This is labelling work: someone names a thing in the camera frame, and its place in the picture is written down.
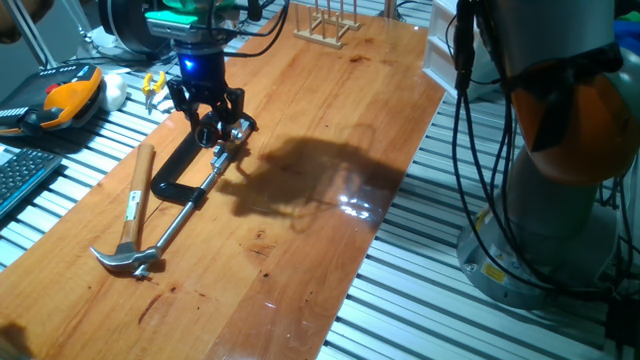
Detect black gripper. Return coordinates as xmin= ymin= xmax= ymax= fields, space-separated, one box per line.
xmin=165 ymin=42 xmax=247 ymax=137

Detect black C-clamp with screw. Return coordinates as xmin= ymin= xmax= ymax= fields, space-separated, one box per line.
xmin=132 ymin=112 xmax=259 ymax=279

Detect white round object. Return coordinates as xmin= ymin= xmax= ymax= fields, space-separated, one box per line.
xmin=97 ymin=73 xmax=129 ymax=113

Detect black filament spool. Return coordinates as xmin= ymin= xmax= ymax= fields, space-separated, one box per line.
xmin=97 ymin=0 xmax=174 ymax=56

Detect glossy wooden board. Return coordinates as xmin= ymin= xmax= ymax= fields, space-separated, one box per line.
xmin=0 ymin=2 xmax=446 ymax=360

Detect wooden dish rack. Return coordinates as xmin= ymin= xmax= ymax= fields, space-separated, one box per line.
xmin=292 ymin=0 xmax=362 ymax=50

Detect orange black teach pendant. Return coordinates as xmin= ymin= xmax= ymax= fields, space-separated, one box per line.
xmin=0 ymin=62 xmax=105 ymax=137

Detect grey metal stand pole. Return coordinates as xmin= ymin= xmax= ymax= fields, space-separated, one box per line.
xmin=4 ymin=0 xmax=59 ymax=69

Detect black computer keyboard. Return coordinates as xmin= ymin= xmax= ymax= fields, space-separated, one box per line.
xmin=0 ymin=146 xmax=64 ymax=220

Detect white drawer box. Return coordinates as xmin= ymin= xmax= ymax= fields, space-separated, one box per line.
xmin=422 ymin=0 xmax=501 ymax=104

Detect blue plastic bag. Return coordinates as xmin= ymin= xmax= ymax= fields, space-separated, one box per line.
xmin=612 ymin=17 xmax=640 ymax=56

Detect yellow handled pliers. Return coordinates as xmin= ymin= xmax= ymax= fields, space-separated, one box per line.
xmin=141 ymin=70 xmax=168 ymax=115

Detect wooden handle claw hammer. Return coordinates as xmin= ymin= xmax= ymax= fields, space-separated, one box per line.
xmin=89 ymin=142 xmax=164 ymax=275

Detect wooden post stand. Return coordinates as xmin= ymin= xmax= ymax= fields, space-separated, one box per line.
xmin=377 ymin=0 xmax=401 ymax=21

